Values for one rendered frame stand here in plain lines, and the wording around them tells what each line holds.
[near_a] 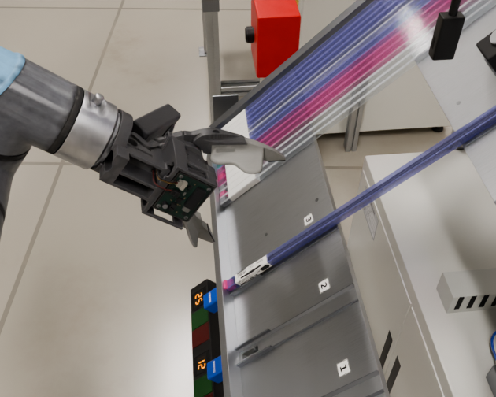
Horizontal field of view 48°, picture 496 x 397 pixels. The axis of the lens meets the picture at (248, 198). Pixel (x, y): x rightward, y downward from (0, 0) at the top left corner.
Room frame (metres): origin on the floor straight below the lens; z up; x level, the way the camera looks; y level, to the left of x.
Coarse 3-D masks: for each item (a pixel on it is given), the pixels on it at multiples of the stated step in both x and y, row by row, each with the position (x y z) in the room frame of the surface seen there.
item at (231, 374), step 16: (208, 160) 0.74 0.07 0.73; (224, 208) 0.63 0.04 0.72; (224, 224) 0.60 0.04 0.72; (224, 240) 0.56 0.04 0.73; (224, 256) 0.53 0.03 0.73; (224, 272) 0.50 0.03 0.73; (224, 304) 0.44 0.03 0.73; (224, 320) 0.41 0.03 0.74; (224, 336) 0.39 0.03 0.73; (224, 352) 0.37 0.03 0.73; (224, 368) 0.34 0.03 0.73; (224, 384) 0.32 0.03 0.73; (240, 384) 0.33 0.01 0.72
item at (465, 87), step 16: (464, 32) 0.66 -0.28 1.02; (480, 32) 0.64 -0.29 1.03; (464, 48) 0.63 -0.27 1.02; (416, 64) 0.66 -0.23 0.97; (432, 64) 0.64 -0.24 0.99; (448, 64) 0.63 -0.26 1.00; (464, 64) 0.61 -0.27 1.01; (480, 64) 0.59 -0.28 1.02; (432, 80) 0.62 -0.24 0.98; (448, 80) 0.60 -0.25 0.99; (464, 80) 0.58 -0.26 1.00; (480, 80) 0.57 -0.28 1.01; (448, 96) 0.57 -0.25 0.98; (464, 96) 0.56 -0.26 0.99; (480, 96) 0.55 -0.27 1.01; (448, 112) 0.55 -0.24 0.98; (464, 112) 0.54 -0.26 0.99; (480, 112) 0.52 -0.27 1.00; (464, 144) 0.49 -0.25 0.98; (480, 144) 0.48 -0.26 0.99; (480, 160) 0.46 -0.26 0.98; (480, 176) 0.44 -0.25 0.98
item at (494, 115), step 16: (464, 128) 0.50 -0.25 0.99; (480, 128) 0.49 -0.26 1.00; (448, 144) 0.49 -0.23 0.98; (416, 160) 0.50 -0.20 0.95; (432, 160) 0.49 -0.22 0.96; (400, 176) 0.49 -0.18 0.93; (368, 192) 0.49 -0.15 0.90; (384, 192) 0.48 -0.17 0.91; (352, 208) 0.48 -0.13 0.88; (320, 224) 0.48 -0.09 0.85; (288, 240) 0.49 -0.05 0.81; (304, 240) 0.48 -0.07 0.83; (272, 256) 0.48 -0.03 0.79
